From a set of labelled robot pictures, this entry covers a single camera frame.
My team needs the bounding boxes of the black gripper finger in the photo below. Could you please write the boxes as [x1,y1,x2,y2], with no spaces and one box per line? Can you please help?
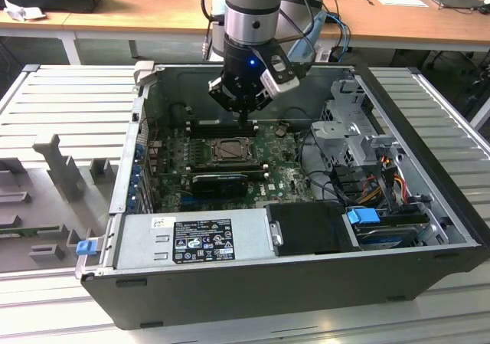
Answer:
[207,74,247,126]
[243,87,274,126]

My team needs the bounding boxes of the metal socket cover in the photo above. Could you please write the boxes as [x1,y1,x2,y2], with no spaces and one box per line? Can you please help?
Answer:
[210,138,256,162]

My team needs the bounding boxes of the black RAM slot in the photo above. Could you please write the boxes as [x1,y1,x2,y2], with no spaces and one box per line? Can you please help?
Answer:
[190,168,270,179]
[189,162,265,171]
[189,128,260,138]
[189,120,258,130]

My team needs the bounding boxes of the CPU socket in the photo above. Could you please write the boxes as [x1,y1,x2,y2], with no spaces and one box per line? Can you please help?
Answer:
[208,137,257,165]

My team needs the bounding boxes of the pale blue teach pendant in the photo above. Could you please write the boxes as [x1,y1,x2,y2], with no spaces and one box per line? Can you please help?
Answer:
[286,9,329,64]

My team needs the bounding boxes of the green motherboard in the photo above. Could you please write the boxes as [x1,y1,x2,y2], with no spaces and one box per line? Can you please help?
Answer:
[147,123,319,213]

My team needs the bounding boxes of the silver metal drive cage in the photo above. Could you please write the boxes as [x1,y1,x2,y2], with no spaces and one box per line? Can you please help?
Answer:
[309,76,407,177]

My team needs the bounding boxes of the black graphics card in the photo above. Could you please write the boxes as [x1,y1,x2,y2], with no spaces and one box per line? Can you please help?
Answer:
[190,173,250,198]

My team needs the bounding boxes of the wooden desk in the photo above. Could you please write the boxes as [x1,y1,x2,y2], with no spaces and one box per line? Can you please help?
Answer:
[0,0,490,53]

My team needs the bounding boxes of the hard disk in blue carrier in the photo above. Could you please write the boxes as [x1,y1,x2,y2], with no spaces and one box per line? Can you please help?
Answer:
[345,207,430,251]

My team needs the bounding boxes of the silver power supply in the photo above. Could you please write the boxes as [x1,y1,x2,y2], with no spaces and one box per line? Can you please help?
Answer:
[113,208,277,269]

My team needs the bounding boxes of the white paper sheet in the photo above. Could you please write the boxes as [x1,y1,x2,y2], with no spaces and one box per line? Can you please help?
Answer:
[374,0,430,8]

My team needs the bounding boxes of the grey parts rack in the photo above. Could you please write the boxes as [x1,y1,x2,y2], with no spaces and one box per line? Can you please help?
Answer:
[0,133,120,274]

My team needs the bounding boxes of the black open PC case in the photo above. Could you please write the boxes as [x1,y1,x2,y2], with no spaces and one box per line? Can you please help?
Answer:
[80,62,490,332]

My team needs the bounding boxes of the blue plastic case latch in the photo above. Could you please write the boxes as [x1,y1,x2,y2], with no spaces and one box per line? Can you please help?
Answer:
[76,240,97,257]

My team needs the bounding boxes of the crumpled white paper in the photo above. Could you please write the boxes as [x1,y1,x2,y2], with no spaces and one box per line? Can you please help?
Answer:
[3,0,47,22]

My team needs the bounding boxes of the green RAM stick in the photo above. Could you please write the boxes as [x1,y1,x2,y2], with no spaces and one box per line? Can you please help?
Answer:
[0,224,63,238]

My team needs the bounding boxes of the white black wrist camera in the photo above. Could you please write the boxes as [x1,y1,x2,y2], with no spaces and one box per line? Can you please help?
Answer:
[259,51,307,100]

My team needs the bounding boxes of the thin black wire loop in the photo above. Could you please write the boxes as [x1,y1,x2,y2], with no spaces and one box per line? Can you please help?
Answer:
[280,106,313,126]

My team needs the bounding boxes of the black cable bundle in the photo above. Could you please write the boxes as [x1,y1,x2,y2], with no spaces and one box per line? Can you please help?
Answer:
[297,128,348,204]

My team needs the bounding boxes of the grey case release handle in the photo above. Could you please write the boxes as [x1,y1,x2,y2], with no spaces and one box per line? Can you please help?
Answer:
[133,61,157,85]

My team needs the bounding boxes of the blue cable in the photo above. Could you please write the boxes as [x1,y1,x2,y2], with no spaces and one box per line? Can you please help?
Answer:
[325,11,352,53]

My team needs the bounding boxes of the yellow red black wires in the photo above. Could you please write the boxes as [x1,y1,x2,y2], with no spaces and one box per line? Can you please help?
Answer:
[358,156,413,208]

